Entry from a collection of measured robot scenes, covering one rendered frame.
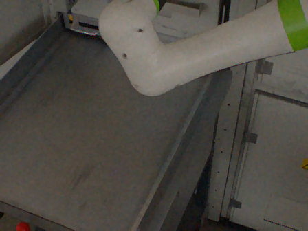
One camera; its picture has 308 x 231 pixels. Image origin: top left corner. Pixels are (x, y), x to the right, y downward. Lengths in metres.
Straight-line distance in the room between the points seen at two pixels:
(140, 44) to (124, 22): 0.06
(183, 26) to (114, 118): 0.35
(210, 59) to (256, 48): 0.10
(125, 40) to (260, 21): 0.27
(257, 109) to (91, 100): 0.52
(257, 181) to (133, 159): 0.69
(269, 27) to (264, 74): 0.51
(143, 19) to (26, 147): 0.52
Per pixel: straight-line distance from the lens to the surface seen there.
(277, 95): 1.55
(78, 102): 1.43
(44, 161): 1.30
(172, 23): 1.50
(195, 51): 1.03
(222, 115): 1.67
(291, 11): 0.99
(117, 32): 1.01
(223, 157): 1.83
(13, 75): 1.50
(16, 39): 1.68
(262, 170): 1.80
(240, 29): 1.01
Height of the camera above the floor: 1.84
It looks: 46 degrees down
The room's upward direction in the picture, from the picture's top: straight up
